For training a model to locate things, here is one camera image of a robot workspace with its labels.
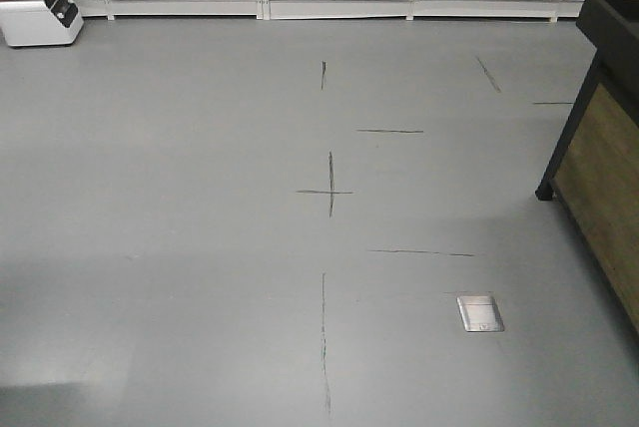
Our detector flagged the metal floor outlet cover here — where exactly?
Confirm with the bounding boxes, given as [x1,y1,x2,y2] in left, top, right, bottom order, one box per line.
[456,295,505,333]

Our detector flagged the black wooden produce stand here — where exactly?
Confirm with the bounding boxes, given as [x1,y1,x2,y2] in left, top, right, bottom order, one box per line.
[535,0,638,329]

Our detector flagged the white floor appliance box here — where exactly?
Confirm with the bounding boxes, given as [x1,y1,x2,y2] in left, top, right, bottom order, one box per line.
[1,0,84,48]

